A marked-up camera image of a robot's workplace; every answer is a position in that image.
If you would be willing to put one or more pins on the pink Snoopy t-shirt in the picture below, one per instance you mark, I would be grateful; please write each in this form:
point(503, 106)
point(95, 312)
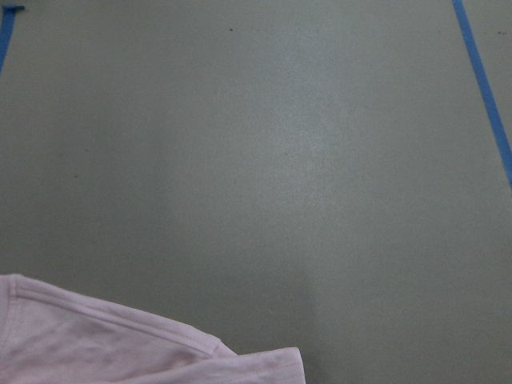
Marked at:
point(52, 335)

